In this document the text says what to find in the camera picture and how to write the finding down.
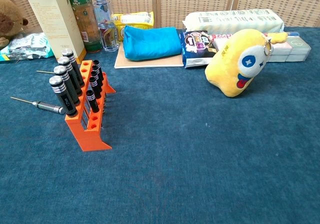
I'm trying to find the orange battery rack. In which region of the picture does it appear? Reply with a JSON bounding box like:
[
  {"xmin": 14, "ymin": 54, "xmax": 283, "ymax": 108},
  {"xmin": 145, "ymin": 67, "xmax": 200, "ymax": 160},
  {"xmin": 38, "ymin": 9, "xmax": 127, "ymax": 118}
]
[{"xmin": 64, "ymin": 60, "xmax": 117, "ymax": 152}]

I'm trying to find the beige flat board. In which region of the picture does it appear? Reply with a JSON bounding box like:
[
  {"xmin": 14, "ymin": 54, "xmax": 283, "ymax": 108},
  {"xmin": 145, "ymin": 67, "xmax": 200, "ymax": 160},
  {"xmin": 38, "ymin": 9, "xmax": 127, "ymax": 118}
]
[{"xmin": 114, "ymin": 42, "xmax": 185, "ymax": 69}]

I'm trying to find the blue carpet table cover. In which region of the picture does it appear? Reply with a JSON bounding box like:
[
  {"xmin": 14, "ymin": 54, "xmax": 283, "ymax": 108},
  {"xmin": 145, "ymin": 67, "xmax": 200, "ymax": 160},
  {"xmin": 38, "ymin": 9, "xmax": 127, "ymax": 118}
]
[{"xmin": 0, "ymin": 26, "xmax": 320, "ymax": 224}]

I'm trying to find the folded blue cloth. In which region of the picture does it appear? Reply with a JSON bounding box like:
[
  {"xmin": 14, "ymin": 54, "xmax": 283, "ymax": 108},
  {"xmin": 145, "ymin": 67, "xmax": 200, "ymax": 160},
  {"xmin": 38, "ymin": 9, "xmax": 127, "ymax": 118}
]
[{"xmin": 122, "ymin": 24, "xmax": 183, "ymax": 61}]

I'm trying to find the dark purple pad pack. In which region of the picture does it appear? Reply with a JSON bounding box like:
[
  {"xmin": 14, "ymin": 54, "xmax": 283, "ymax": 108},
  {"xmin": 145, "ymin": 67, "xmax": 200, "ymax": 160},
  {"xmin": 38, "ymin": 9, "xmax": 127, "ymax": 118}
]
[{"xmin": 178, "ymin": 30, "xmax": 221, "ymax": 69}]

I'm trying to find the yellow plush toy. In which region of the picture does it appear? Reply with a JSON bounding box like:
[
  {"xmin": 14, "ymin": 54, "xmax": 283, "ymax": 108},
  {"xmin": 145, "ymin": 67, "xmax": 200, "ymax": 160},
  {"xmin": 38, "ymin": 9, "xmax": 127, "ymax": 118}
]
[{"xmin": 204, "ymin": 28, "xmax": 289, "ymax": 99}]

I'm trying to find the yellow snack bag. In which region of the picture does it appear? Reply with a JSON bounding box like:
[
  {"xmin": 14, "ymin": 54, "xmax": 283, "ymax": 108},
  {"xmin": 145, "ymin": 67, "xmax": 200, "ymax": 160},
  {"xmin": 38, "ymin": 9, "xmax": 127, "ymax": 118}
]
[{"xmin": 111, "ymin": 10, "xmax": 155, "ymax": 43}]

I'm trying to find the plastic food wrap box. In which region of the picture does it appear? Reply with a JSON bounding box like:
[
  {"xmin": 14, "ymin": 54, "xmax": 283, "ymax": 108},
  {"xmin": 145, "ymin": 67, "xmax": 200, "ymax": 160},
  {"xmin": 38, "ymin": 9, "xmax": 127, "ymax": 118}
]
[{"xmin": 208, "ymin": 31, "xmax": 301, "ymax": 46}]

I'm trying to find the clear water bottle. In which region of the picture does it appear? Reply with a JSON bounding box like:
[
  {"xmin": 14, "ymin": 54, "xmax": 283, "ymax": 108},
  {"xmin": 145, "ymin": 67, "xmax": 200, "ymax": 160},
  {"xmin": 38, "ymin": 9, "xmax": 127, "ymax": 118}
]
[{"xmin": 93, "ymin": 0, "xmax": 120, "ymax": 52}]

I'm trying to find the white paper roll pack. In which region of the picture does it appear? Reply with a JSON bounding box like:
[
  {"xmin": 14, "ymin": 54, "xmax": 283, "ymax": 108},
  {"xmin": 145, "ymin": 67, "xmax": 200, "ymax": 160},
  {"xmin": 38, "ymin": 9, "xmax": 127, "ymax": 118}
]
[{"xmin": 182, "ymin": 8, "xmax": 285, "ymax": 36}]

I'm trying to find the green tea bottle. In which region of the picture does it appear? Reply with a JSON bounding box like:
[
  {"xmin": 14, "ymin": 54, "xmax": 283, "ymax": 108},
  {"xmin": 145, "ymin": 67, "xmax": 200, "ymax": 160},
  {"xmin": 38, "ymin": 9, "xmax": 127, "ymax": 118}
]
[{"xmin": 68, "ymin": 0, "xmax": 103, "ymax": 53}]

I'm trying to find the tall yellow cardboard box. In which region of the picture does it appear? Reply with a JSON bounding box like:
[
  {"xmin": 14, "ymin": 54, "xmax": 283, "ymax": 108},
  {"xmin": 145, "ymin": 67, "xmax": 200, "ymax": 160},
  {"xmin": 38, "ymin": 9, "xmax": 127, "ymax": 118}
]
[{"xmin": 24, "ymin": 0, "xmax": 88, "ymax": 64}]

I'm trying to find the silver wet wipes pack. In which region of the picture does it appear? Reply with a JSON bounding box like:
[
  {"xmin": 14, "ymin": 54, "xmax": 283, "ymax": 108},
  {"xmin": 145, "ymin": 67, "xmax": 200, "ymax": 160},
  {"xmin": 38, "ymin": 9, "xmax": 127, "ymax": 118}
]
[{"xmin": 0, "ymin": 32, "xmax": 55, "ymax": 63}]

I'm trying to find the brown capybara plush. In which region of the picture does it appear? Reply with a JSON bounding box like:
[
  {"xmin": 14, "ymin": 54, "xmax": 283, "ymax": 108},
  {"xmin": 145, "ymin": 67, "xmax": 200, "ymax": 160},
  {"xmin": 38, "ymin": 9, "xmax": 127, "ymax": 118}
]
[{"xmin": 0, "ymin": 0, "xmax": 29, "ymax": 49}]

